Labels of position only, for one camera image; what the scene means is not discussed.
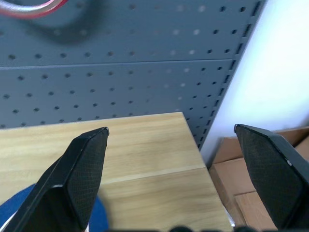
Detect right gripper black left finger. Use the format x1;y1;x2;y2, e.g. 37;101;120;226
2;127;110;232

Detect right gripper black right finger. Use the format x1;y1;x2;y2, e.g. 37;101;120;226
233;124;309;229

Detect blue tape roll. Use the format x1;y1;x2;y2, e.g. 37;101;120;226
0;183;110;232

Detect red tape roll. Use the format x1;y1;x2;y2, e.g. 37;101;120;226
0;0;68;19

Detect grey pegboard panel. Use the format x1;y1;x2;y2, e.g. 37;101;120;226
0;0;267;151

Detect brown cardboard box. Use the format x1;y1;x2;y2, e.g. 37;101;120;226
209;127;309;232

